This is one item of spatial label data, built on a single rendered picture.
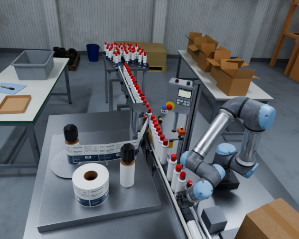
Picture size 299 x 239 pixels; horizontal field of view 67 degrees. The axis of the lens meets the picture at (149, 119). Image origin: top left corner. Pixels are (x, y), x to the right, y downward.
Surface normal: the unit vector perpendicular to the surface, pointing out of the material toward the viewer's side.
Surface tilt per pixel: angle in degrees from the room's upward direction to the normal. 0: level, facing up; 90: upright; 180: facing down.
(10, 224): 0
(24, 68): 95
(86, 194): 90
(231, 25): 90
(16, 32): 90
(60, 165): 0
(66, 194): 0
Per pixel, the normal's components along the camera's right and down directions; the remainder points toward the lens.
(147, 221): 0.07, -0.84
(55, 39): 0.11, 0.54
